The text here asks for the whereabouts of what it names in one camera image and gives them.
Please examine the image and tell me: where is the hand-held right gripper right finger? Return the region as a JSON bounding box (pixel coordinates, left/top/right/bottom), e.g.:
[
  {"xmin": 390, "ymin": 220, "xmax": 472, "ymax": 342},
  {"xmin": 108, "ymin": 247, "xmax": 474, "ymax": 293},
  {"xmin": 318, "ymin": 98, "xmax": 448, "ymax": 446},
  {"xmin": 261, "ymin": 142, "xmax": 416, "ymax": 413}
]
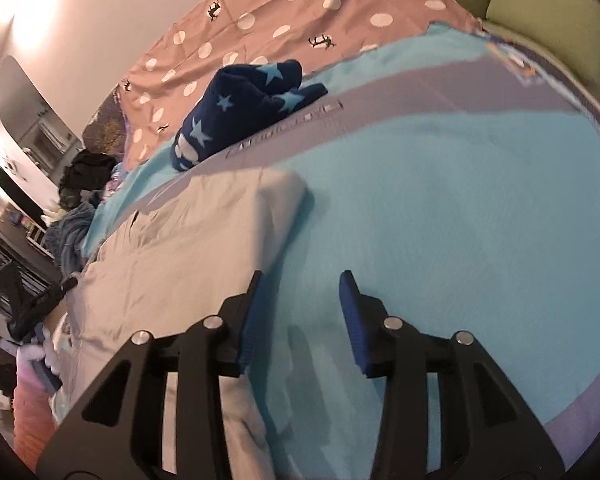
[{"xmin": 339, "ymin": 270, "xmax": 566, "ymax": 480}]

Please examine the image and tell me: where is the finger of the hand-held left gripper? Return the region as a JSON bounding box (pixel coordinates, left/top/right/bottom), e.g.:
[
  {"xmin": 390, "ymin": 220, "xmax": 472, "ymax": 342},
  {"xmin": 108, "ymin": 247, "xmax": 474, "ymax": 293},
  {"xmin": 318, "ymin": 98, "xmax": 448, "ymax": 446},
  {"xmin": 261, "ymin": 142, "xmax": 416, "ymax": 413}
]
[{"xmin": 55, "ymin": 275, "xmax": 80, "ymax": 302}]

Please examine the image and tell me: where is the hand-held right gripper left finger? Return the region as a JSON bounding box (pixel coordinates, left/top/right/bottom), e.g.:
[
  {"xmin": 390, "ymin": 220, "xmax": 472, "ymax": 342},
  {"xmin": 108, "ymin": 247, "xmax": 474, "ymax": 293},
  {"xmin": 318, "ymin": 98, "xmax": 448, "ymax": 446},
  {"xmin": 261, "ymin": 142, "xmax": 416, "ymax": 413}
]
[{"xmin": 35, "ymin": 270, "xmax": 268, "ymax": 480}]

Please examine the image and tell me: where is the white t-shirt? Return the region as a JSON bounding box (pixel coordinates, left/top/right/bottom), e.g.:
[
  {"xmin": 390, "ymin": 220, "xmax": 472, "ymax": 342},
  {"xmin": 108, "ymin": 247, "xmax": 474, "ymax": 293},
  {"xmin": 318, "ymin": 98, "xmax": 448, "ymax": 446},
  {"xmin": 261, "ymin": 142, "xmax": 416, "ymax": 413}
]
[{"xmin": 50, "ymin": 169, "xmax": 308, "ymax": 480}]

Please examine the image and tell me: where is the person's left forearm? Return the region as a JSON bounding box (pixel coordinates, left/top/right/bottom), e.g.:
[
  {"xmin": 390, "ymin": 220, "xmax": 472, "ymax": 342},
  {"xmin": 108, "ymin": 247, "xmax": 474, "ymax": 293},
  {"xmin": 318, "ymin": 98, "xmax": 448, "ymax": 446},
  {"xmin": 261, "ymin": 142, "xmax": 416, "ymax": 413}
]
[{"xmin": 12, "ymin": 365, "xmax": 57, "ymax": 442}]

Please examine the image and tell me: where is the black clothes pile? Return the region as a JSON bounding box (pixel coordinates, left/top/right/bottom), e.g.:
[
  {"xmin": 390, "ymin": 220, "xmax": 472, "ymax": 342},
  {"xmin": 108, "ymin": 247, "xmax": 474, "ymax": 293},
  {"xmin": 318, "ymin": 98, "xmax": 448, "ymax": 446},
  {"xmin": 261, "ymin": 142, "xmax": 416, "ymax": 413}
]
[{"xmin": 57, "ymin": 151, "xmax": 118, "ymax": 206}]

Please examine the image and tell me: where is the person's left hand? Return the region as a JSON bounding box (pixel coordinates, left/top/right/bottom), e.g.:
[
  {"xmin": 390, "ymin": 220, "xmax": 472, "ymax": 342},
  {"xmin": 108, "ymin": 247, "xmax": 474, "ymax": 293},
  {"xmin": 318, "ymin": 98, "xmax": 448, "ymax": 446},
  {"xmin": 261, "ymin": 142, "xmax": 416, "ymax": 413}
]
[{"xmin": 17, "ymin": 327, "xmax": 63, "ymax": 377}]

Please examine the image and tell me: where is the dark blue blanket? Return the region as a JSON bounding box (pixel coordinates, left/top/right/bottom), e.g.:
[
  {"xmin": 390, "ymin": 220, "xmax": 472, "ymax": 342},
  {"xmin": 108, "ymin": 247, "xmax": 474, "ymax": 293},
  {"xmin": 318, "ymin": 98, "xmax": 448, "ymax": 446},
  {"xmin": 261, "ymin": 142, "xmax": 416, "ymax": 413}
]
[{"xmin": 45, "ymin": 200, "xmax": 98, "ymax": 266}]

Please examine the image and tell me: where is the blue striped duvet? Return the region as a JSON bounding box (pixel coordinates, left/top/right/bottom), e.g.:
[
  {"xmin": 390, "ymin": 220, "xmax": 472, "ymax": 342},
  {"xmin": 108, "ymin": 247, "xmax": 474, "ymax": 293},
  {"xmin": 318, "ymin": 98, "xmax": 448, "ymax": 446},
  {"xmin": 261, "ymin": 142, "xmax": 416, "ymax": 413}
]
[{"xmin": 50, "ymin": 25, "xmax": 600, "ymax": 480}]

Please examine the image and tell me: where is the brown patterned pillow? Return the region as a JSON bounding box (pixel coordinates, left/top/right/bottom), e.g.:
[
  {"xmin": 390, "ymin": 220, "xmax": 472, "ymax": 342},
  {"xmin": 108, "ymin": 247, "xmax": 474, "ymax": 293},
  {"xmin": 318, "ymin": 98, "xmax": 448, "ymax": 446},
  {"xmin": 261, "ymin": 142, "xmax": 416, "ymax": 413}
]
[{"xmin": 82, "ymin": 85, "xmax": 131, "ymax": 161}]

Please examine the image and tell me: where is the navy star blanket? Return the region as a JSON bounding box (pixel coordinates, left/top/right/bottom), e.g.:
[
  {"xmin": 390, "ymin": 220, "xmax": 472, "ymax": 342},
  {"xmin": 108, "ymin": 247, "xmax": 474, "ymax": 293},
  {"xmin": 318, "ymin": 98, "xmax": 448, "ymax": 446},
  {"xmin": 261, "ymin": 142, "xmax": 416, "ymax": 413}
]
[{"xmin": 170, "ymin": 59, "xmax": 328, "ymax": 173}]

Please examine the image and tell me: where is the pink polka dot sheet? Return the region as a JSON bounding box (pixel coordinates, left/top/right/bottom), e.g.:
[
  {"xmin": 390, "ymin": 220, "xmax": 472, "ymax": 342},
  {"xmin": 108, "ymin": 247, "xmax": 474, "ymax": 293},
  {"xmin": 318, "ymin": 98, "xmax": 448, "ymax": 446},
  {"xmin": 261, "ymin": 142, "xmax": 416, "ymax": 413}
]
[{"xmin": 121, "ymin": 0, "xmax": 481, "ymax": 171}]

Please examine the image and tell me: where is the large green pillow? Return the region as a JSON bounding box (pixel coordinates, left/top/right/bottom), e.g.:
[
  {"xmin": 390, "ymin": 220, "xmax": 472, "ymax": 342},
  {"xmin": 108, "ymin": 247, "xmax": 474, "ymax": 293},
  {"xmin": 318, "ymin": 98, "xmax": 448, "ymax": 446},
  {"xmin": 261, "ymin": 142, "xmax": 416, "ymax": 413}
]
[{"xmin": 485, "ymin": 0, "xmax": 600, "ymax": 83}]

